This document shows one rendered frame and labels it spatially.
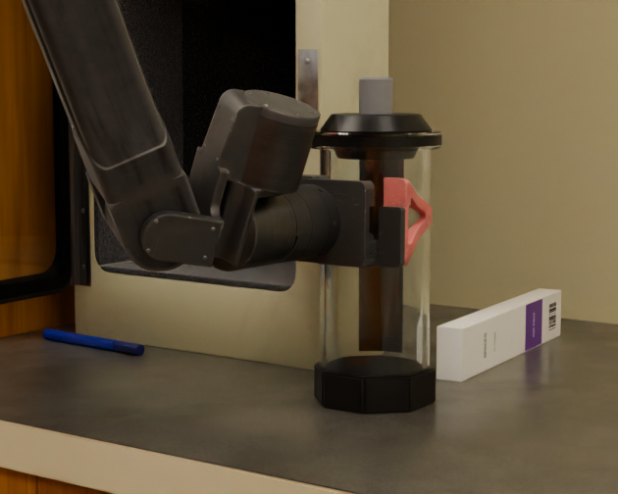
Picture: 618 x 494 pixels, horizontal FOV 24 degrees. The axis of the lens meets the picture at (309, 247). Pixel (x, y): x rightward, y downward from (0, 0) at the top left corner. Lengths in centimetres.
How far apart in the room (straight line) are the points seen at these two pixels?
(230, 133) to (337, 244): 15
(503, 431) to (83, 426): 32
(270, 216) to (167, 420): 21
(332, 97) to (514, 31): 42
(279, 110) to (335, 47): 32
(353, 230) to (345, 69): 28
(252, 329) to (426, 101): 48
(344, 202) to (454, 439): 20
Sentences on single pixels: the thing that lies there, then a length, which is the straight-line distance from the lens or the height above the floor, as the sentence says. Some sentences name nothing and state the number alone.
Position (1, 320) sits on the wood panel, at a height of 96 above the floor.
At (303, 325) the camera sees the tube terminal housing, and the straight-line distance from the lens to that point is 133.
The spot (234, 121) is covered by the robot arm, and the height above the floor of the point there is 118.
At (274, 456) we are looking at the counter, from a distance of 103.
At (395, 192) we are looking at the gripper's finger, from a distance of 109.
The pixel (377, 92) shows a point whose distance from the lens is 116.
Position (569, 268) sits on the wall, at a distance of 166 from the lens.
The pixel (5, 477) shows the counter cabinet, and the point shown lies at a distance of 122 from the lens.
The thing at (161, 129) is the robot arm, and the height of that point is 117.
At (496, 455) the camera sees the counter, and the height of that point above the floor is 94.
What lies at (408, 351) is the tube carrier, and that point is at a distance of 116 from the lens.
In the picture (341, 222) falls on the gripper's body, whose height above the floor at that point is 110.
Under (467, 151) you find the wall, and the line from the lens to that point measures 171.
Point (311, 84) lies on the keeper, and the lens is 130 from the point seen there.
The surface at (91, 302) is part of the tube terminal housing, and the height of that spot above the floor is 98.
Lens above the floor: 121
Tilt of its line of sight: 7 degrees down
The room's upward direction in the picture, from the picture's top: straight up
